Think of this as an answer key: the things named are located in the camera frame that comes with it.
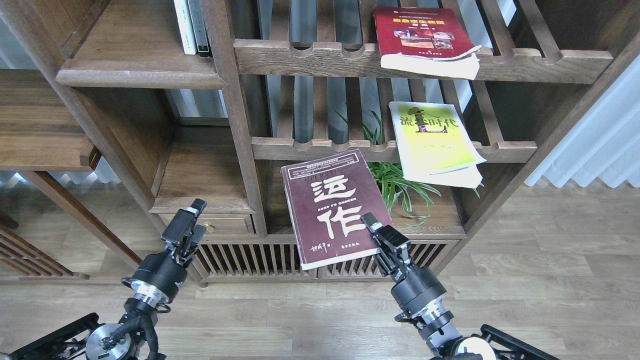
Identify white upright book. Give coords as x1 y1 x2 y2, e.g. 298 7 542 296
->
173 0 198 55

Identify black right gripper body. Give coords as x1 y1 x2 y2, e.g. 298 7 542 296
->
375 244 447 316

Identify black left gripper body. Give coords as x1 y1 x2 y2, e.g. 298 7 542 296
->
121 244 195 305

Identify yellow-green book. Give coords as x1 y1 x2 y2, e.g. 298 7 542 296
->
388 101 486 189

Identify dark wooden bookshelf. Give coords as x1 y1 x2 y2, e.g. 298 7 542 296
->
1 0 639 283

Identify white curtain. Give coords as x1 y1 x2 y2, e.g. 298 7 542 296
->
525 57 640 188

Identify dark green upright book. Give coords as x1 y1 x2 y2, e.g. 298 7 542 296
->
187 0 212 58

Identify red book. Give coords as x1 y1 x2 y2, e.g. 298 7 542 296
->
374 6 481 81

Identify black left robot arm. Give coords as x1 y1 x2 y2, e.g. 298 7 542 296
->
7 198 207 360

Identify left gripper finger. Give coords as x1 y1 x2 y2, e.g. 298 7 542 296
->
185 224 206 253
160 198 207 246

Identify maroon book white characters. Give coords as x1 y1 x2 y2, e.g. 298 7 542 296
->
281 149 393 271

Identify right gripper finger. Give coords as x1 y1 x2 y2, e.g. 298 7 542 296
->
361 212 410 256

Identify green spider plant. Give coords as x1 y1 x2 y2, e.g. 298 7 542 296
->
334 107 480 227

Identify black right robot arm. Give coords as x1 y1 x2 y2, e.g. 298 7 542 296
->
362 213 555 360

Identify brass drawer knob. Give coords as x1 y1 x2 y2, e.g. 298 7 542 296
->
203 221 216 234

